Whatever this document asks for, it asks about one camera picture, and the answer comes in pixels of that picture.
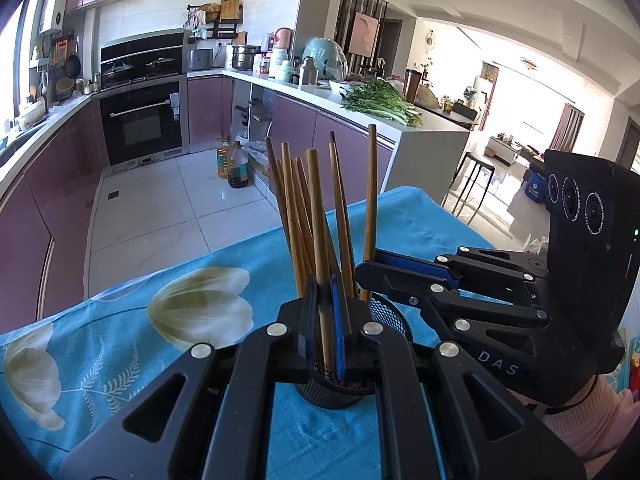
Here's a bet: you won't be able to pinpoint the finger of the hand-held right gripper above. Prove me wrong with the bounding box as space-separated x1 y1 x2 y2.
372 246 550 286
355 260 552 387

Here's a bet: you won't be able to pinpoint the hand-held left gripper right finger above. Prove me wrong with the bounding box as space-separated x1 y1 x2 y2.
330 275 586 480

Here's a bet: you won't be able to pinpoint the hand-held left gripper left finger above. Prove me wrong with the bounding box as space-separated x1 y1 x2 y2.
60 275 321 480

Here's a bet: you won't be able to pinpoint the black mesh utensil holder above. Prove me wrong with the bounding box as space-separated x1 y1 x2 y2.
292 290 415 410

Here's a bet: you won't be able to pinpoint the light wooden chopstick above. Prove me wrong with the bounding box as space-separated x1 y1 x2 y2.
306 149 336 373
361 125 378 303

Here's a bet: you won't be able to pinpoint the bunch of wooden chopsticks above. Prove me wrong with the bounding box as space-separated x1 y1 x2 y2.
264 131 358 301

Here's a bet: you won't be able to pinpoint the blue printed bag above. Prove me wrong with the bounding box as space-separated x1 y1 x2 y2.
522 172 548 206

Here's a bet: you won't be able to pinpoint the metal-legged bar stool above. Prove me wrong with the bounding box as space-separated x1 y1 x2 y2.
440 152 496 226

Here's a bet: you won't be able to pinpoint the brown window curtain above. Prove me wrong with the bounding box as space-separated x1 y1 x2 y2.
552 104 583 151

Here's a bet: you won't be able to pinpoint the blue floral tablecloth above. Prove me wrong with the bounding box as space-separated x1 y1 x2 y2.
0 186 501 480

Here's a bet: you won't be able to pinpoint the bunch of leafy greens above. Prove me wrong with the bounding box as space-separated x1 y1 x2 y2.
340 80 423 127

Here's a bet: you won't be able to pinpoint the tan crinkled bag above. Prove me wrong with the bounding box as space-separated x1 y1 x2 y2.
415 85 443 108

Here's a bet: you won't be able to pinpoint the brown tall tumbler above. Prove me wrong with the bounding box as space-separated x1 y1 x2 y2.
404 69 422 105

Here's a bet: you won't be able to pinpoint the clear plastic bag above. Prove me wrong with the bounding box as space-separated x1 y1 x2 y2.
245 140 271 176

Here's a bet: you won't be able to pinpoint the mauve kitchen base cabinets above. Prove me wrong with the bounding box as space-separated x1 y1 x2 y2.
187 76 396 196
0 95 108 336

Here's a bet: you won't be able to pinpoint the yellow cooking oil bottle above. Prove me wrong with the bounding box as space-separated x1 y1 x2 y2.
216 136 235 179

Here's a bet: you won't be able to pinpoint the pale green round appliance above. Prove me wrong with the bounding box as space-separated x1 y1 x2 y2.
302 37 348 81

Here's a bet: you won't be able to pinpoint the dark slatted room divider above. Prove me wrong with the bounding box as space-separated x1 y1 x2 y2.
334 0 390 73

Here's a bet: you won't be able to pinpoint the black built-in oven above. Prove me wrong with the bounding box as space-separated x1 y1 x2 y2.
99 80 190 167

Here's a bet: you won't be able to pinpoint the steel stock pot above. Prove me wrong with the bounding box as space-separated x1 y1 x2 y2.
231 45 261 71

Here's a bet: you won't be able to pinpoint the silver toaster box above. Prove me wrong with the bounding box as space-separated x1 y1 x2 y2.
186 49 213 72

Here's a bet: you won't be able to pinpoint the black lidded cooking pot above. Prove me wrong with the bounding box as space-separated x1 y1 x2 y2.
102 61 135 81
145 57 178 76

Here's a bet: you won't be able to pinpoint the black stove hood unit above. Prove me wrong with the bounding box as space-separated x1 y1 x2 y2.
100 30 187 88

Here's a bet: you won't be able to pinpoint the large kitchen window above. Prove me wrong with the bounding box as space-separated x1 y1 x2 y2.
0 0 48 121

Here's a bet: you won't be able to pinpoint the pink framed wall painting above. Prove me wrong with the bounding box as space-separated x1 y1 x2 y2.
348 11 381 56

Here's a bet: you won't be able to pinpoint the black wall storage rack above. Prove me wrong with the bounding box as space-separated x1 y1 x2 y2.
186 2 244 43

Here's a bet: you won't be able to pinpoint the white wall water heater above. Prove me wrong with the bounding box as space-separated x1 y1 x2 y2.
39 0 70 35

